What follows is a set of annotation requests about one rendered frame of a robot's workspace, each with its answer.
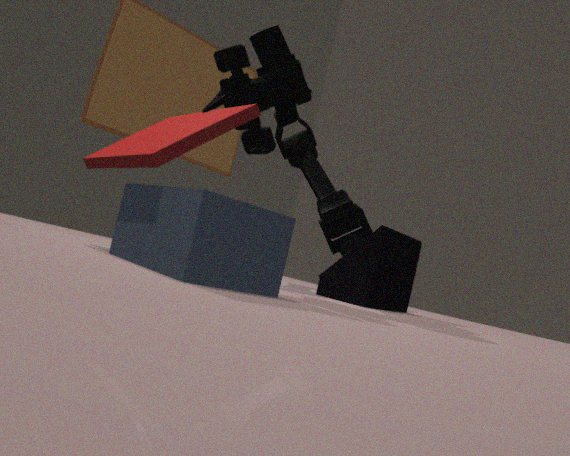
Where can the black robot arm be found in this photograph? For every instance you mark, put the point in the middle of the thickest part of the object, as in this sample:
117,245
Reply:
337,212

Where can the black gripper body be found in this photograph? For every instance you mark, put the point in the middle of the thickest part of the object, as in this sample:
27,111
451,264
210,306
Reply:
267,91

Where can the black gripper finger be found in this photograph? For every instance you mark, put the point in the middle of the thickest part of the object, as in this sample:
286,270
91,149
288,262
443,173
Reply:
230,89
248,126

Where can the red lid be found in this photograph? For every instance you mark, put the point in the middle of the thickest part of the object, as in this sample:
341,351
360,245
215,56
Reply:
171,138

